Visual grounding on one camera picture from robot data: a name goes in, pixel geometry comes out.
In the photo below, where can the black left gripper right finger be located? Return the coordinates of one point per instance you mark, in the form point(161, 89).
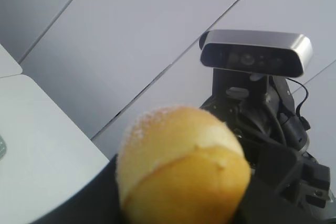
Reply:
point(261, 205)

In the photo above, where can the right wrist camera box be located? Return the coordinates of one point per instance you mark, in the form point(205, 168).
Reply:
point(256, 51)

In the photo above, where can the pale green plastic basket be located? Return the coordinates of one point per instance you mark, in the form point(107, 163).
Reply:
point(3, 148)

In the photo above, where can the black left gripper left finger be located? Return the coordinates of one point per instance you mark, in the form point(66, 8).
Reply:
point(97, 202)

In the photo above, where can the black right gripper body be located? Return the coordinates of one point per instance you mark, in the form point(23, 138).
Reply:
point(261, 113)

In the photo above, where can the bread roll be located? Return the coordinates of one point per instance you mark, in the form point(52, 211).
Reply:
point(180, 165)

